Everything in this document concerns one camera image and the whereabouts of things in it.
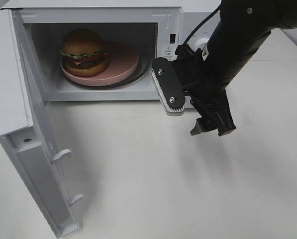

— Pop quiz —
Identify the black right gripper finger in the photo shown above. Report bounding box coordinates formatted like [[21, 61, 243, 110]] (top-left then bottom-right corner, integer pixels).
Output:
[[208, 92, 236, 136], [190, 111, 218, 136]]

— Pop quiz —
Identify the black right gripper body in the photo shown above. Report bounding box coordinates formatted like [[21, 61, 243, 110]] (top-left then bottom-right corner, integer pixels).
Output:
[[183, 67, 228, 117]]

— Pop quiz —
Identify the pink round plate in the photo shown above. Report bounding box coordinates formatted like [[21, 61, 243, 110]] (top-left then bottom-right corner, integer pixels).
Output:
[[61, 41, 139, 87]]

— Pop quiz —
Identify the burger with lettuce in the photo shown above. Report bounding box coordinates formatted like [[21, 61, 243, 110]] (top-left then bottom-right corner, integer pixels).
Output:
[[60, 28, 109, 77]]

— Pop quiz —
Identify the white microwave door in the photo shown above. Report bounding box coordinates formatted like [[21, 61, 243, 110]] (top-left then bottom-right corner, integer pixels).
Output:
[[0, 9, 83, 238]]

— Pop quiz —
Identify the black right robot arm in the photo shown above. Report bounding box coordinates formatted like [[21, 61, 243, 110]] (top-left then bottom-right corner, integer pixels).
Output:
[[176, 0, 297, 136]]

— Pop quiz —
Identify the white upper power knob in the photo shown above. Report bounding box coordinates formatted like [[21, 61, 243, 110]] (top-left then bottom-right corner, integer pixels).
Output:
[[191, 36, 209, 51]]

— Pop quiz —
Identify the white microwave oven body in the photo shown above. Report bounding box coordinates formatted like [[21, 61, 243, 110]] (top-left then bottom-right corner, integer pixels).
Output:
[[0, 0, 219, 102]]

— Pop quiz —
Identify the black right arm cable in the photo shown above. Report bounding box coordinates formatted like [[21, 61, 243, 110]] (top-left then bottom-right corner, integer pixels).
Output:
[[182, 4, 223, 48]]

